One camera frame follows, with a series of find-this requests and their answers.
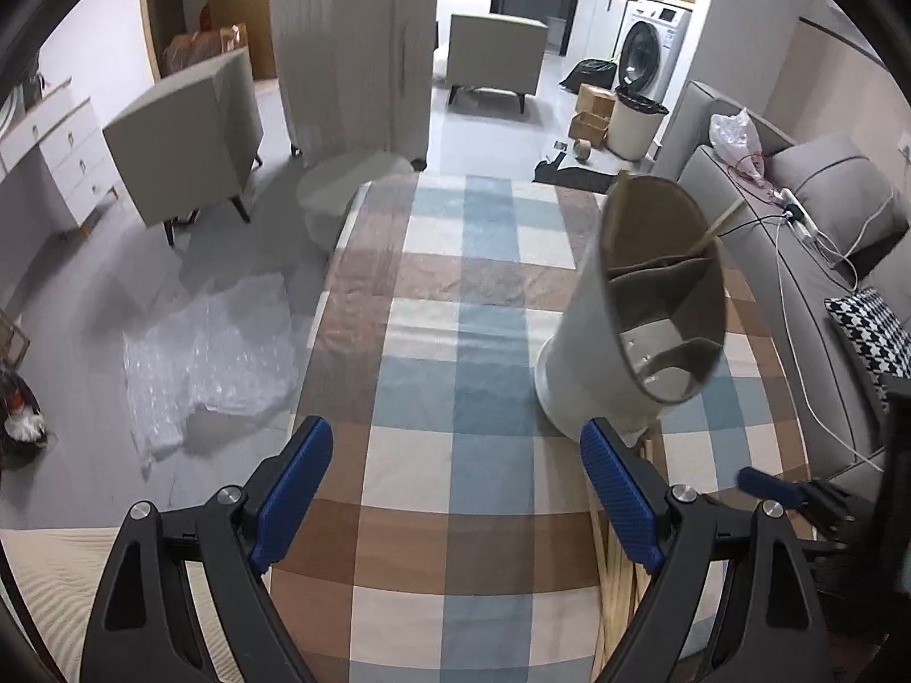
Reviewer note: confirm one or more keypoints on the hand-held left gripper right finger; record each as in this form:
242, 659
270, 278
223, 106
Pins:
619, 491

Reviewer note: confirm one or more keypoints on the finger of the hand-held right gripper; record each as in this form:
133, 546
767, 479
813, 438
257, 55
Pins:
761, 480

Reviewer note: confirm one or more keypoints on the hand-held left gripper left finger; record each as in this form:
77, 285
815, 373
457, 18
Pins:
295, 484

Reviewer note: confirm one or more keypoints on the pile of wooden chopsticks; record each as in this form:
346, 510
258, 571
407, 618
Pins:
616, 597

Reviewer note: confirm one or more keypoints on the grey utensil holder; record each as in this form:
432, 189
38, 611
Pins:
591, 341

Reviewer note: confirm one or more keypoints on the wooden chopstick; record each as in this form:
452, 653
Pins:
719, 224

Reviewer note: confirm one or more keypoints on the grey sofa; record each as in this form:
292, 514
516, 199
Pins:
804, 341

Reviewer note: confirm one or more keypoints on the bubble wrap sheet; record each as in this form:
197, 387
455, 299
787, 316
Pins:
213, 356

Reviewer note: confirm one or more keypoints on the checkered tablecloth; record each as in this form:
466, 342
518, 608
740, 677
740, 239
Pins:
484, 370

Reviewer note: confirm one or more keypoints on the houndstooth pillow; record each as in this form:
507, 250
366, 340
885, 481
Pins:
872, 327

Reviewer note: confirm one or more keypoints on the white power strip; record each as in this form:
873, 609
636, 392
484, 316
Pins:
797, 217

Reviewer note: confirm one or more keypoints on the cream rug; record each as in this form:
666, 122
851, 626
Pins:
43, 569

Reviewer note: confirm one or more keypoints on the dark trash bag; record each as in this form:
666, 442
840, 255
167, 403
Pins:
21, 405

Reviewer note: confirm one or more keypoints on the round white stool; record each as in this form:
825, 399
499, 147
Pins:
334, 192

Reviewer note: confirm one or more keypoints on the grey sofa cushion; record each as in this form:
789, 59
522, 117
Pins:
833, 185

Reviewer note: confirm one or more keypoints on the black cloth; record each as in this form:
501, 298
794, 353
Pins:
562, 174

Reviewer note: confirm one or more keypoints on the ball of twine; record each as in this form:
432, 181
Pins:
583, 149

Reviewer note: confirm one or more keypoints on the white plastic bag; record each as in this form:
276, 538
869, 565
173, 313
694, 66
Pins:
733, 135

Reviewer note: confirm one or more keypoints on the beige armchair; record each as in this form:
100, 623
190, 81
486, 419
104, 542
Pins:
185, 142
495, 50

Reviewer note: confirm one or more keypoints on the cardboard box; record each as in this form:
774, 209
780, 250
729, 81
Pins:
596, 99
589, 129

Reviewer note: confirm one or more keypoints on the beige trash bin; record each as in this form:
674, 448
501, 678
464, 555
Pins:
633, 128

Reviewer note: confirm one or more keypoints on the white drawer cabinet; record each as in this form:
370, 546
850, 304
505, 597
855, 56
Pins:
64, 149

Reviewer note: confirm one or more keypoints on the black garbage bag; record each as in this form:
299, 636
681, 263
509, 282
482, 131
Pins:
591, 75

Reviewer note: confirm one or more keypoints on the brown cardboard boxes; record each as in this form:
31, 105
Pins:
206, 43

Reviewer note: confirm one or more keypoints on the white washing machine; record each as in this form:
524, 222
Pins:
662, 35

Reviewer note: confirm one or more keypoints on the white laundry cabinet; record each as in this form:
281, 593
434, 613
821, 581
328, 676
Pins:
612, 25

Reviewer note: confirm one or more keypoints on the wooden door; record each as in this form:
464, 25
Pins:
260, 0

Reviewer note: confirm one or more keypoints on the wooden frame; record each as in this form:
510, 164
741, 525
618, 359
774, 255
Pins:
11, 341

